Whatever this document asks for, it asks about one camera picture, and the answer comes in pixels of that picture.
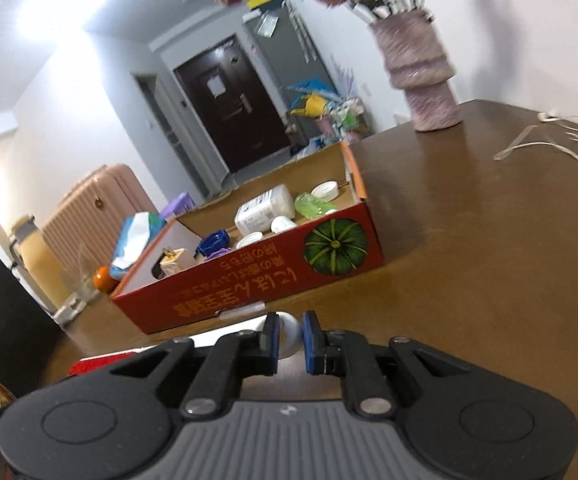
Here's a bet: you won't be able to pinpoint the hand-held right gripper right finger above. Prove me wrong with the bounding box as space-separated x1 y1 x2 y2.
303 311 470 417

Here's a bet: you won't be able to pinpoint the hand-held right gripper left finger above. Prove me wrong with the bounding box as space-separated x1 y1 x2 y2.
109 312 280 419

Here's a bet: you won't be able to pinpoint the red cardboard box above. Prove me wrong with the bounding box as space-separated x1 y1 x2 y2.
110 141 386 335

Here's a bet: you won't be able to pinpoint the blue screw lid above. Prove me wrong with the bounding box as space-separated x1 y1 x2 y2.
198 230 230 260

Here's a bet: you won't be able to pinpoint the large white plastic bottle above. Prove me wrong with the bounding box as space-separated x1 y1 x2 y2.
234 185 298 237

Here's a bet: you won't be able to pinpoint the green spray bottle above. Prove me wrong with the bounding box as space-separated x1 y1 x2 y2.
295 192 339 219

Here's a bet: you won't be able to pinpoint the black paper bag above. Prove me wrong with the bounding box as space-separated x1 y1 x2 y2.
0 237 65 413

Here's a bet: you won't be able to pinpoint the purple plastic box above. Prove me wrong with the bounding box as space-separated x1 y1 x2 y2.
161 192 198 219

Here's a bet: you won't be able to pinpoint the blue tissue pack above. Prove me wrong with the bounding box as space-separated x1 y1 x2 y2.
110 211 168 281

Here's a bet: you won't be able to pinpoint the orange fruit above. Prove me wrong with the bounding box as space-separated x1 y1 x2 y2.
94 266 120 294

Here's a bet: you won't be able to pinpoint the clear glass cup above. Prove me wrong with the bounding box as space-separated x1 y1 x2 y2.
71 245 102 304

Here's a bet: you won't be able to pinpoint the yellow thermos jug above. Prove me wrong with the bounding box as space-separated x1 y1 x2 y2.
9 215 53 312

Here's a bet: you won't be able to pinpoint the pink ribbed suitcase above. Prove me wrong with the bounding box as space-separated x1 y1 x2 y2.
41 164 162 282

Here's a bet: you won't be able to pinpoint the storage cart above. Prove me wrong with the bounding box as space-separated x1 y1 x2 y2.
319 100 370 141

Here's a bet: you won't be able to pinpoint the grey interior door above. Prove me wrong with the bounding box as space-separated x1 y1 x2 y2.
134 74 220 202

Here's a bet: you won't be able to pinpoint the yellow bag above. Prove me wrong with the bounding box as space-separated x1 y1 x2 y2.
291 95 328 117

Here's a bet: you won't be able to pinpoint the dark brown entrance door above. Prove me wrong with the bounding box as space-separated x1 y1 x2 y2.
173 35 290 176

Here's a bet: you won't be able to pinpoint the grey refrigerator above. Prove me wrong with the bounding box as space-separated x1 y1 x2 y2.
241 2 340 107

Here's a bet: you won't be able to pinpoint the pink textured vase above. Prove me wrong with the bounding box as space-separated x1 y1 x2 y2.
371 8 462 133

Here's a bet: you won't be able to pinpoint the paper note on refrigerator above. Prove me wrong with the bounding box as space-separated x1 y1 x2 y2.
256 12 280 39

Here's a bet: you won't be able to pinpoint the white earphone cables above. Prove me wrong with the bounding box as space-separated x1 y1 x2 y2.
494 112 578 172

